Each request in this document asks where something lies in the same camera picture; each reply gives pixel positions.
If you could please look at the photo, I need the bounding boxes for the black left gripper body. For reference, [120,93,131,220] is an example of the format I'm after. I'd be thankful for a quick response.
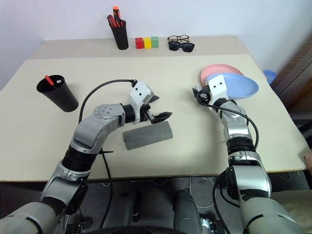
[141,104,158,124]

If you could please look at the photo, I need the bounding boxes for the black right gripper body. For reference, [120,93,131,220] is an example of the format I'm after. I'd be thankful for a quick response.
[197,85,212,106]

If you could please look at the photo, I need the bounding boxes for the grey glasses case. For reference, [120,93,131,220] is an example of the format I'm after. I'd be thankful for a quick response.
[122,121,174,151]

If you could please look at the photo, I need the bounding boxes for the blue plastic plate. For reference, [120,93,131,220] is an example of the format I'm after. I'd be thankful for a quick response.
[205,73,259,100]

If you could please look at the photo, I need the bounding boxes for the person's bare hand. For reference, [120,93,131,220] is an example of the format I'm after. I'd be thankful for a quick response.
[303,149,312,173]

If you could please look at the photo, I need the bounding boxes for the pink plastic plate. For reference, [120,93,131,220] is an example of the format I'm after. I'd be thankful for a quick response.
[200,63,244,85]

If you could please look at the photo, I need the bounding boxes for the black sunglasses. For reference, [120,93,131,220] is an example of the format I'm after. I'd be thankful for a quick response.
[168,41,195,53]

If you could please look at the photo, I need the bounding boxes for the dark framed clear glasses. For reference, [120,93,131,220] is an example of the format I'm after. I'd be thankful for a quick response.
[167,35,190,44]

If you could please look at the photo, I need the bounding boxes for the blue plastic container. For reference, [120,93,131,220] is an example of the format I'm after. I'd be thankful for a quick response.
[262,69,276,85]

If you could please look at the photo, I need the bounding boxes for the tall black pen holder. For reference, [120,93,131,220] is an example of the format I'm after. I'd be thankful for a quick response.
[110,19,129,50]

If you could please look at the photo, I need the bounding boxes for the wide black plastic cup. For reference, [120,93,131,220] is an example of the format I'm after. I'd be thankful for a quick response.
[36,74,79,113]

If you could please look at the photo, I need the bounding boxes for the dark ribbed panel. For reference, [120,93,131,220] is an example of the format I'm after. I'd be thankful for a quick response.
[270,41,312,152]

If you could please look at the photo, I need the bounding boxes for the dark rounded shape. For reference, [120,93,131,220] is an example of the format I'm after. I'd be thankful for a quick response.
[172,190,203,234]

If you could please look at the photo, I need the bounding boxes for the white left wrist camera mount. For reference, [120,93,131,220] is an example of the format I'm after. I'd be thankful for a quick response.
[128,80,154,125]

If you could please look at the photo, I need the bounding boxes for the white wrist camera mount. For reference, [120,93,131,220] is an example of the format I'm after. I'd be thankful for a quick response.
[207,74,230,105]
[128,80,154,125]

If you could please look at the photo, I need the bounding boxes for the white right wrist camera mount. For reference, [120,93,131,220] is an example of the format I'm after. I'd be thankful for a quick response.
[207,74,230,105]

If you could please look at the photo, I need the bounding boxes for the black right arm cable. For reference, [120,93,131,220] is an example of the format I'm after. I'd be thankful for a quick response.
[198,101,259,234]

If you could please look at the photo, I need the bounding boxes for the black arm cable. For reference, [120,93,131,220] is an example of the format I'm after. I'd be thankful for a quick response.
[198,101,259,234]
[79,78,137,229]

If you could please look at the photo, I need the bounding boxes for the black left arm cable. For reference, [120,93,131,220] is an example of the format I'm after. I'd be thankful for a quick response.
[79,78,137,229]

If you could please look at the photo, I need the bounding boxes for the white floor cable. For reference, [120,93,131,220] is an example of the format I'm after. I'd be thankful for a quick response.
[189,176,220,193]

